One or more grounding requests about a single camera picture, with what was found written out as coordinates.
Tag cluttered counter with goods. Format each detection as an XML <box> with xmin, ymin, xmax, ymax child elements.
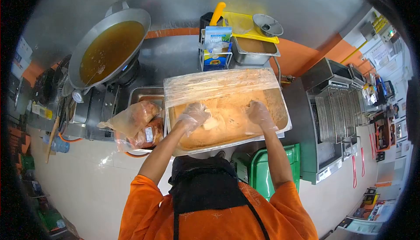
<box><xmin>359</xmin><ymin>73</ymin><xmax>412</xmax><ymax>163</ymax></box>

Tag clear bag of marinated meat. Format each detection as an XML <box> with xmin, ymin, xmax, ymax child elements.
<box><xmin>97</xmin><ymin>100</ymin><xmax>163</xmax><ymax>139</ymax></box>

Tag large wok of oil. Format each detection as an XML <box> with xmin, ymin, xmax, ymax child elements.
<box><xmin>68</xmin><ymin>8</ymin><xmax>152</xmax><ymax>90</ymax></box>

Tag wooden stick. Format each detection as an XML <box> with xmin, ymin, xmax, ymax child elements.
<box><xmin>45</xmin><ymin>115</ymin><xmax>61</xmax><ymax>164</ymax></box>

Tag yellow handled knife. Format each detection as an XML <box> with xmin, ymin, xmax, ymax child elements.
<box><xmin>209</xmin><ymin>2</ymin><xmax>226</xmax><ymax>26</ymax></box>

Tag white wire rack with cartons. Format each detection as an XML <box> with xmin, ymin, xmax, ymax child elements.
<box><xmin>198</xmin><ymin>26</ymin><xmax>234</xmax><ymax>72</ymax></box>

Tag steel food pan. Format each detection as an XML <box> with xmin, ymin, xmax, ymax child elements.
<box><xmin>230</xmin><ymin>37</ymin><xmax>281</xmax><ymax>66</ymax></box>

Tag floured chicken piece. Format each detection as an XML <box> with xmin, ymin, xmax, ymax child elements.
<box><xmin>202</xmin><ymin>117</ymin><xmax>220</xmax><ymax>131</ymax></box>

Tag black knife holder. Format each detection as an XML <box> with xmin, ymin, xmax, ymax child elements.
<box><xmin>199</xmin><ymin>12</ymin><xmax>224</xmax><ymax>44</ymax></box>

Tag clear water bottle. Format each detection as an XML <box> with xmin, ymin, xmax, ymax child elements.
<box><xmin>42</xmin><ymin>135</ymin><xmax>70</xmax><ymax>153</ymax></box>

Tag steel gas stove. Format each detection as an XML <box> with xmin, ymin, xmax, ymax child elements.
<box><xmin>62</xmin><ymin>54</ymin><xmax>142</xmax><ymax>142</ymax></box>

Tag steel deep fryer with baskets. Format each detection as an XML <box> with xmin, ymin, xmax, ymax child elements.
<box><xmin>300</xmin><ymin>57</ymin><xmax>373</xmax><ymax>189</ymax></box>

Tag person's right fingers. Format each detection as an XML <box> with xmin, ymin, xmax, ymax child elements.
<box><xmin>246</xmin><ymin>100</ymin><xmax>263</xmax><ymax>123</ymax></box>

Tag clear plastic wrap sheet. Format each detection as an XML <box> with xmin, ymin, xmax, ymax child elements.
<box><xmin>163</xmin><ymin>68</ymin><xmax>282</xmax><ymax>109</ymax></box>

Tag person's left fingers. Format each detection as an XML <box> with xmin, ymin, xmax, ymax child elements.
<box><xmin>192</xmin><ymin>102</ymin><xmax>213</xmax><ymax>124</ymax></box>

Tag small steel tray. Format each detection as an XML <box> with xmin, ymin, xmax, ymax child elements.
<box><xmin>127</xmin><ymin>87</ymin><xmax>165</xmax><ymax>152</ymax></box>

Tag person's left hand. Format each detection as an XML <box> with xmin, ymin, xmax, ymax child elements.
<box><xmin>176</xmin><ymin>102</ymin><xmax>213</xmax><ymax>135</ymax></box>

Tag green plastic bin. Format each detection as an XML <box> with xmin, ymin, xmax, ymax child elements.
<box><xmin>250</xmin><ymin>143</ymin><xmax>301</xmax><ymax>202</ymax></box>

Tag labelled bag of marinated meat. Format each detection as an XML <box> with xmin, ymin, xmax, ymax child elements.
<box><xmin>115</xmin><ymin>118</ymin><xmax>165</xmax><ymax>152</ymax></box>

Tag orange flour breading mix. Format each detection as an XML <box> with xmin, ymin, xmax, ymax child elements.
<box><xmin>173</xmin><ymin>88</ymin><xmax>289</xmax><ymax>150</ymax></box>

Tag person's body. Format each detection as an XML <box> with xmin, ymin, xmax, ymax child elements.
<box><xmin>118</xmin><ymin>156</ymin><xmax>319</xmax><ymax>240</ymax></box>

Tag orange gas hose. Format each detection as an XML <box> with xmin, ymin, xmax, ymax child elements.
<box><xmin>58</xmin><ymin>132</ymin><xmax>150</xmax><ymax>159</ymax></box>

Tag large steel breading tray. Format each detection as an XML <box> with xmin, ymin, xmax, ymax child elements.
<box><xmin>163</xmin><ymin>68</ymin><xmax>293</xmax><ymax>157</ymax></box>

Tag person's right hand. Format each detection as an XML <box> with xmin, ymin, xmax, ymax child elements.
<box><xmin>246</xmin><ymin>100</ymin><xmax>279</xmax><ymax>132</ymax></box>

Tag steel funnel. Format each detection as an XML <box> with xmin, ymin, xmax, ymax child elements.
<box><xmin>252</xmin><ymin>14</ymin><xmax>284</xmax><ymax>38</ymax></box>

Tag yellow cutting board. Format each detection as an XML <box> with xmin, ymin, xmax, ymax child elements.
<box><xmin>222</xmin><ymin>11</ymin><xmax>280</xmax><ymax>44</ymax></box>

